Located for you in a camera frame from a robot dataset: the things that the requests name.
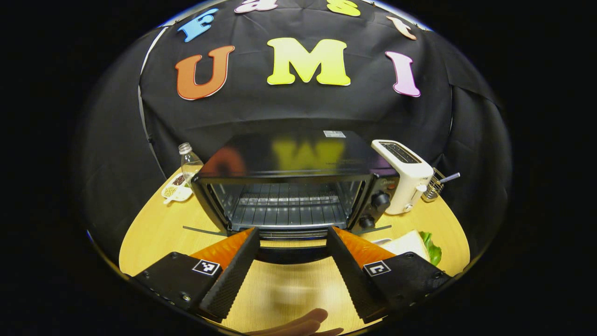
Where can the grey metal utensil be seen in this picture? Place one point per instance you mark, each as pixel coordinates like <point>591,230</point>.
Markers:
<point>450,177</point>

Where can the black backdrop cloth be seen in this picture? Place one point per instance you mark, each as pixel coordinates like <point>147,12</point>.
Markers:
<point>289,107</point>

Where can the clear plastic water bottle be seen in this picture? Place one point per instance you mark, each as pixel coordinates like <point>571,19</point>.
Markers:
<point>190,168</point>

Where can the white divided snack dish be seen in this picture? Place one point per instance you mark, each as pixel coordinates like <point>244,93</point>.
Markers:
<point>179,191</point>

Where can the black electric oven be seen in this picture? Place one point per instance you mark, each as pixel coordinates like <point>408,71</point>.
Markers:
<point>289,154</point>

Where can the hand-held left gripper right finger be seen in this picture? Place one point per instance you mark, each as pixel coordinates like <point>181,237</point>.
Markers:
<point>350,275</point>

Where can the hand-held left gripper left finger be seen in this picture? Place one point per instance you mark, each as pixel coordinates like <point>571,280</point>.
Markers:
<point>233,275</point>

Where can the lettuce sandwich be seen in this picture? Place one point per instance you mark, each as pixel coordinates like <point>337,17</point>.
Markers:
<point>410,242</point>

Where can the white toaster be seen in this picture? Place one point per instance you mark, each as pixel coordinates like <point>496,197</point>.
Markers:
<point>406,186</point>

